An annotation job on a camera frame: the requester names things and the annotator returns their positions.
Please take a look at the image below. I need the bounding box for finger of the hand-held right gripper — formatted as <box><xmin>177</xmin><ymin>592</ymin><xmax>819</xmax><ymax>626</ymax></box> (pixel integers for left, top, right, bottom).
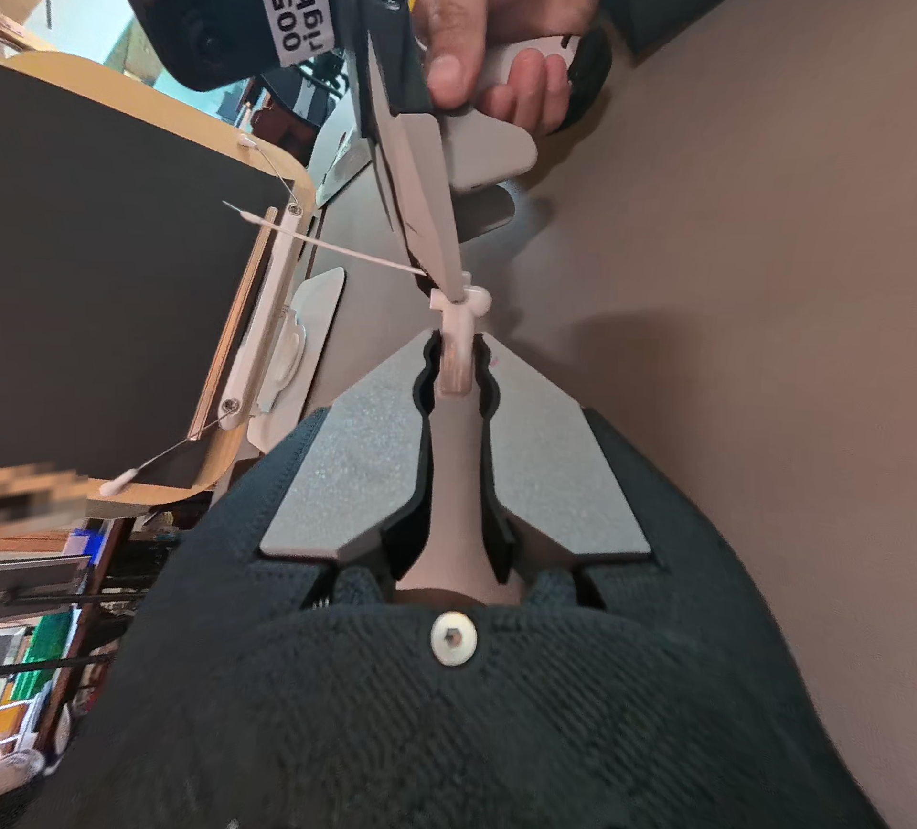
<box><xmin>457</xmin><ymin>186</ymin><xmax>517</xmax><ymax>244</ymax></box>
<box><xmin>369</xmin><ymin>112</ymin><xmax>468</xmax><ymax>305</ymax></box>

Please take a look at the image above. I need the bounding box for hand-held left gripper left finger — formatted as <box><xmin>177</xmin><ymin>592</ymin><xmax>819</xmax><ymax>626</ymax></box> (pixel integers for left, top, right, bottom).
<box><xmin>259</xmin><ymin>330</ymin><xmax>441</xmax><ymax>581</ymax></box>

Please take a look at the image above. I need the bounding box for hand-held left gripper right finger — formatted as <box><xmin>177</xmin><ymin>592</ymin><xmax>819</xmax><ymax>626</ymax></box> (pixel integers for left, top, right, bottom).
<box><xmin>477</xmin><ymin>333</ymin><xmax>653</xmax><ymax>584</ymax></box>

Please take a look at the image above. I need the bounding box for white plastic cable tie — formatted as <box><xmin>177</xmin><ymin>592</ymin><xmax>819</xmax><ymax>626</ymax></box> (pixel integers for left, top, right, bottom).
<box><xmin>221</xmin><ymin>200</ymin><xmax>494</xmax><ymax>398</ymax></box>

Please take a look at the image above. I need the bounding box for silver laptop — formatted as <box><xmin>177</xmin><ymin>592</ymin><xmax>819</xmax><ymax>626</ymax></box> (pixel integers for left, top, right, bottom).
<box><xmin>315</xmin><ymin>130</ymin><xmax>375</xmax><ymax>208</ymax></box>

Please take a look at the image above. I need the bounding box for white board stand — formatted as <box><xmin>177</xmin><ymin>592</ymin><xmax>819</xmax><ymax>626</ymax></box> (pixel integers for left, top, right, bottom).
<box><xmin>217</xmin><ymin>204</ymin><xmax>349</xmax><ymax>459</ymax></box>

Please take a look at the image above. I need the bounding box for green bin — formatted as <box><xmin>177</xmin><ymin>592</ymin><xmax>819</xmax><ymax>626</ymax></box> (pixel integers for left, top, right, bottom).
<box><xmin>11</xmin><ymin>609</ymin><xmax>80</xmax><ymax>704</ymax></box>

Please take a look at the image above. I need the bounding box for white tipped metal wire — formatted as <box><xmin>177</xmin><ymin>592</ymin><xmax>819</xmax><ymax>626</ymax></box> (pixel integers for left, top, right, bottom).
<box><xmin>99</xmin><ymin>398</ymin><xmax>243</xmax><ymax>498</ymax></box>
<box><xmin>238</xmin><ymin>134</ymin><xmax>303</xmax><ymax>212</ymax></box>

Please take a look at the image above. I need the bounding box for black board with wooden frame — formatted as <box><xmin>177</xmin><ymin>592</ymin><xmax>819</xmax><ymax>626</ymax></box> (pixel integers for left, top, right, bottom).
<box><xmin>0</xmin><ymin>50</ymin><xmax>318</xmax><ymax>509</ymax></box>

